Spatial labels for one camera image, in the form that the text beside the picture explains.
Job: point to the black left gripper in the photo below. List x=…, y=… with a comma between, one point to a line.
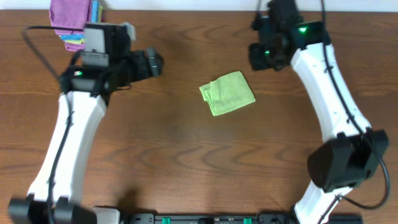
x=152, y=64

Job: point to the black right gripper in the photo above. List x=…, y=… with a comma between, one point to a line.
x=257, y=63

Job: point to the green microfiber cloth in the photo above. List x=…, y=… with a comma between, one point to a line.
x=227, y=93

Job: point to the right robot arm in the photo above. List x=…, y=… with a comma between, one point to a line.
x=351, y=150

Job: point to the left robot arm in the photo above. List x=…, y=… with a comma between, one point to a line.
x=106, y=64

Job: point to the light green folded cloth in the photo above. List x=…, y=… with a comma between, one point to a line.
x=100, y=12

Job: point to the purple folded cloth bottom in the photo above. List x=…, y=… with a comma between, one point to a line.
x=74, y=47

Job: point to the purple folded cloth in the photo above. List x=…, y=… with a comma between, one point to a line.
x=74, y=47
x=69, y=13

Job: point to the blue folded cloth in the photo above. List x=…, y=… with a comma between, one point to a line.
x=94, y=12

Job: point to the purple folded cloth top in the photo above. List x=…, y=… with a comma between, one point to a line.
x=69, y=13

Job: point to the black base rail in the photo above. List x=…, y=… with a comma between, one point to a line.
x=148, y=218

